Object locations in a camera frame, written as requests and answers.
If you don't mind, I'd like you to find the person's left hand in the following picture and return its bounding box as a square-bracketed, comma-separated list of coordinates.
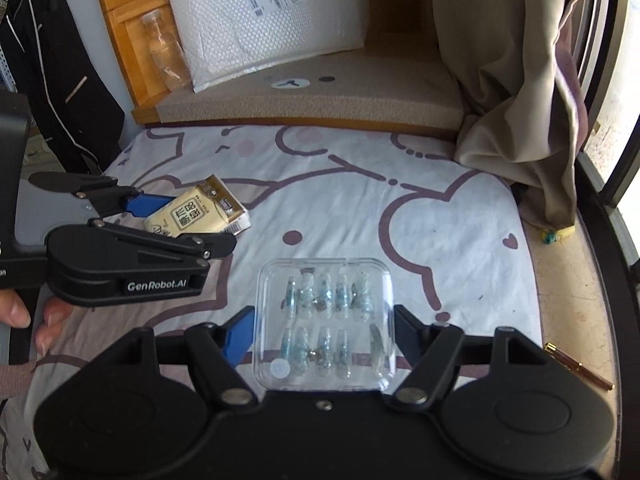
[0, 290, 75, 358]

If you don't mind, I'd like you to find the beige curtain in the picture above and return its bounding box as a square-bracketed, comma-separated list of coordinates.
[432, 0, 602, 232]

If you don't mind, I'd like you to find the beige drink packet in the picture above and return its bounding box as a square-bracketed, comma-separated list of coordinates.
[142, 173, 253, 239]

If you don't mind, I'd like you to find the clear glass bottle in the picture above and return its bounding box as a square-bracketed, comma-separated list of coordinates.
[139, 8, 194, 93]

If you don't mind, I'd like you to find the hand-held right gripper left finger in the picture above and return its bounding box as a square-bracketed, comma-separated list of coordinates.
[120, 305, 258, 411]

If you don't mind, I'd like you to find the clear press-on nail case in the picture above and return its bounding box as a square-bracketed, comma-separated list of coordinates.
[254, 257, 402, 392]

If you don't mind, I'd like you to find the small yellow green trinket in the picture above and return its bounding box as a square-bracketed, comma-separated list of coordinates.
[538, 224, 577, 245]

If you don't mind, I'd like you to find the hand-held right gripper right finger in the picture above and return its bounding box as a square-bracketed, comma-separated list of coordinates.
[392, 304, 551, 408]

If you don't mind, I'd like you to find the white bubble mailer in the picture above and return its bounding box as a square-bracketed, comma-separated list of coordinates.
[159, 0, 371, 94]

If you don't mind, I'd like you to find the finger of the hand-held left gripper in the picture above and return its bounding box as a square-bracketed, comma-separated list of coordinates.
[87, 217, 237, 263]
[75, 181, 174, 218]

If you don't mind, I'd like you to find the stone window sill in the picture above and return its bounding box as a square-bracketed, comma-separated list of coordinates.
[519, 204, 627, 412]

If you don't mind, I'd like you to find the beige bear-face cushion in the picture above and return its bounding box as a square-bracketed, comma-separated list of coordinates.
[155, 49, 467, 134]

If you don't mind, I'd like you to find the printed bed sheet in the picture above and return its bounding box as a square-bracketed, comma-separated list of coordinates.
[0, 124, 547, 480]

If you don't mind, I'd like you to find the black garment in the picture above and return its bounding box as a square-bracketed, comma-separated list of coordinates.
[0, 0, 127, 177]

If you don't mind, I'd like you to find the black window grille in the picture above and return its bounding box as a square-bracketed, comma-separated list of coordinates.
[569, 0, 640, 480]

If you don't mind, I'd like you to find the brown pen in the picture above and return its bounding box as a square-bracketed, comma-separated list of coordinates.
[543, 342, 615, 391]

